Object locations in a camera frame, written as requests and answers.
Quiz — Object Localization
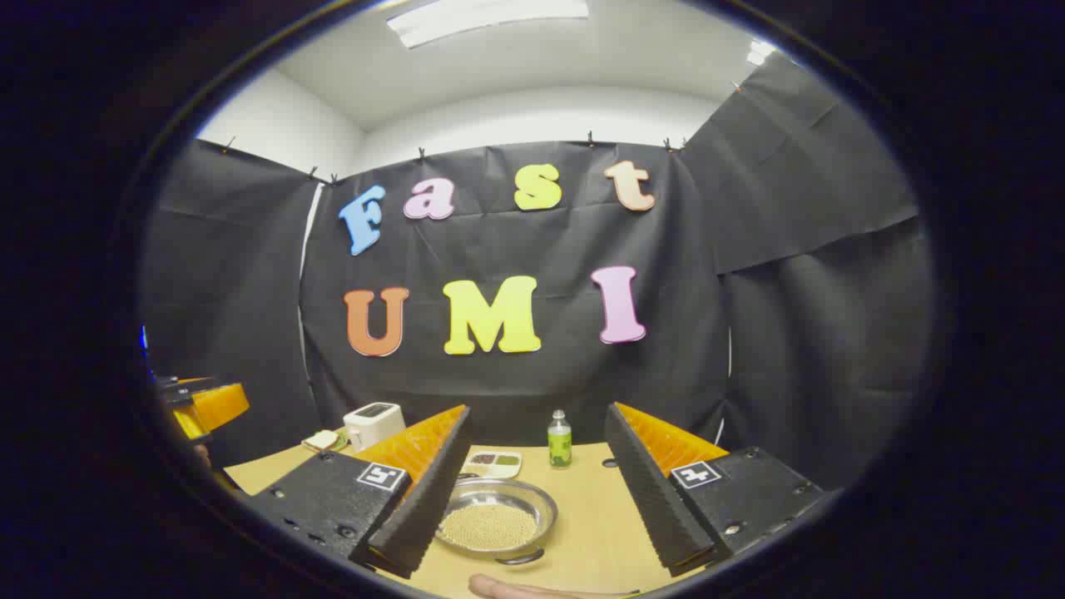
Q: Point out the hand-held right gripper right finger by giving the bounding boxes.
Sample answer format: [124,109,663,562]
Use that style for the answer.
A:
[604,402,826,577]

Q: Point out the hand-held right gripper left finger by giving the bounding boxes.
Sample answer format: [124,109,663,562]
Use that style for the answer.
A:
[248,404,473,580]

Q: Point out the pile of yellow soybeans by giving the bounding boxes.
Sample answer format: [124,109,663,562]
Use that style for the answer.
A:
[439,503,538,552]

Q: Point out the steel pot with black handle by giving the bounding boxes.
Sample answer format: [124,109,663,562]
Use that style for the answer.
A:
[434,476,559,567]

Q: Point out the white divided bean dish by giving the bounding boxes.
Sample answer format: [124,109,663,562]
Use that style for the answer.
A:
[463,450,523,480]

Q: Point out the green label drink bottle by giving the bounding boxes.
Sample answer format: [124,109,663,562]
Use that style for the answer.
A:
[547,409,573,469]

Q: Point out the white toaster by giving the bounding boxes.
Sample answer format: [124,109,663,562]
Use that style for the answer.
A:
[343,402,407,453]

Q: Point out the black backdrop cloth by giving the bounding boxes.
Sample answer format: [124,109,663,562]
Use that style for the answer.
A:
[137,50,937,500]

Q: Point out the large ceiling light panel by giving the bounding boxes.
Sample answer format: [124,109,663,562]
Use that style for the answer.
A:
[385,0,590,49]

